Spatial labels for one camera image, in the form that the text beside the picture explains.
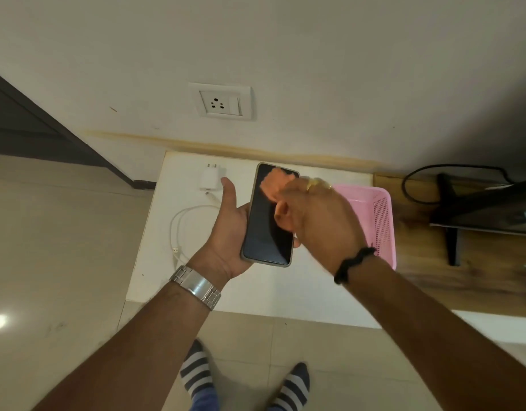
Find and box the person's left hand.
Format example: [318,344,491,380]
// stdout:
[187,177,252,281]

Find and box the person's right hand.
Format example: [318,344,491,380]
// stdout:
[274,178,375,275]

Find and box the orange cleaning cloth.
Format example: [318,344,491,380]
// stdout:
[260,167,298,202]

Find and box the black smartphone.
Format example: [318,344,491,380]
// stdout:
[240,162,301,268]

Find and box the person's left forearm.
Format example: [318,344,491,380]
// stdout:
[32,271,216,411]

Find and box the person's right forearm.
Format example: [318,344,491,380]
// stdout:
[344,256,526,411]

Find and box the white charger adapter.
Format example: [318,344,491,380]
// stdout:
[198,163,226,192]

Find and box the pink plastic basket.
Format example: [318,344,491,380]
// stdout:
[332,185,397,270]

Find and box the silver metal wristwatch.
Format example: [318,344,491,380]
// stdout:
[170,265,222,311]

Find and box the grey white striped sock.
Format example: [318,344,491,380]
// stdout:
[267,362,311,411]
[179,339,217,399]

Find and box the black flat screen television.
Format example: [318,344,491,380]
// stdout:
[430,173,526,267]

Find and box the blue trouser leg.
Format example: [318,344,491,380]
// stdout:
[190,387,221,411]

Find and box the dark brown door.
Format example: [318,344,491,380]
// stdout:
[0,67,157,191]

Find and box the white charging cable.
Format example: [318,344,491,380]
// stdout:
[170,190,223,267]

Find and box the black wrist bracelet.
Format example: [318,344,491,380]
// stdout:
[334,247,378,285]

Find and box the white wall socket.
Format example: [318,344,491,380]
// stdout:
[188,83,252,121]

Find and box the black power cable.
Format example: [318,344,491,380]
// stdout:
[401,164,515,206]

